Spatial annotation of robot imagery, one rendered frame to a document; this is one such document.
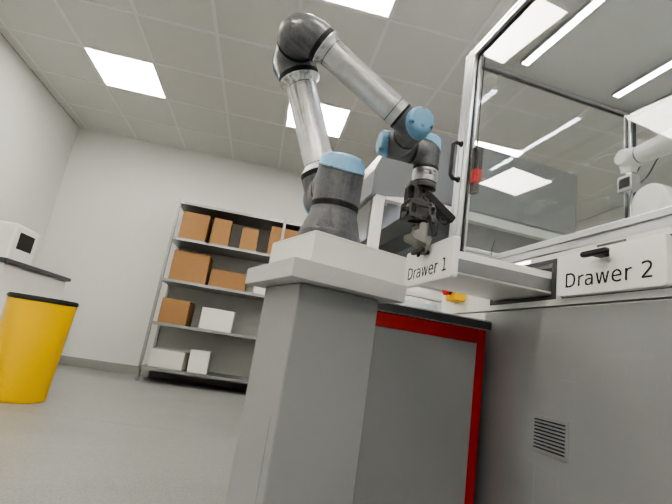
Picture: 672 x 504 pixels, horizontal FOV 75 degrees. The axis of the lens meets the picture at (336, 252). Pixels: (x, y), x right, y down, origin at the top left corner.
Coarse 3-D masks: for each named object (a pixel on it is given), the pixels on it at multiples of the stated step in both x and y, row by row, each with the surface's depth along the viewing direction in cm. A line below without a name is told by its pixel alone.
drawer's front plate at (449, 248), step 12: (444, 240) 116; (456, 240) 111; (432, 252) 122; (444, 252) 115; (456, 252) 111; (408, 264) 136; (420, 264) 128; (432, 264) 120; (456, 264) 110; (420, 276) 126; (432, 276) 119; (444, 276) 112; (456, 276) 110; (408, 288) 136
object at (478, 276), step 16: (464, 256) 113; (480, 256) 115; (464, 272) 112; (480, 272) 113; (496, 272) 115; (512, 272) 116; (528, 272) 118; (544, 272) 119; (448, 288) 134; (464, 288) 130; (480, 288) 126; (496, 288) 123; (512, 288) 119; (528, 288) 117; (544, 288) 118
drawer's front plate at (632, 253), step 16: (640, 240) 94; (656, 240) 90; (560, 256) 115; (576, 256) 110; (592, 256) 105; (608, 256) 101; (624, 256) 97; (640, 256) 93; (656, 256) 89; (560, 272) 114; (576, 272) 109; (592, 272) 104; (624, 272) 96; (640, 272) 92; (656, 272) 89; (560, 288) 113; (576, 288) 108; (592, 288) 103; (608, 288) 99; (624, 288) 95; (640, 288) 92
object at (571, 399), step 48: (528, 336) 123; (576, 336) 107; (624, 336) 95; (528, 384) 119; (576, 384) 104; (624, 384) 92; (480, 432) 135; (528, 432) 116; (576, 432) 101; (624, 432) 90; (480, 480) 130; (528, 480) 112; (576, 480) 99; (624, 480) 88
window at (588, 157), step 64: (576, 0) 136; (640, 0) 111; (512, 64) 164; (576, 64) 130; (640, 64) 107; (512, 128) 155; (576, 128) 124; (640, 128) 104; (512, 192) 147; (576, 192) 119; (640, 192) 100
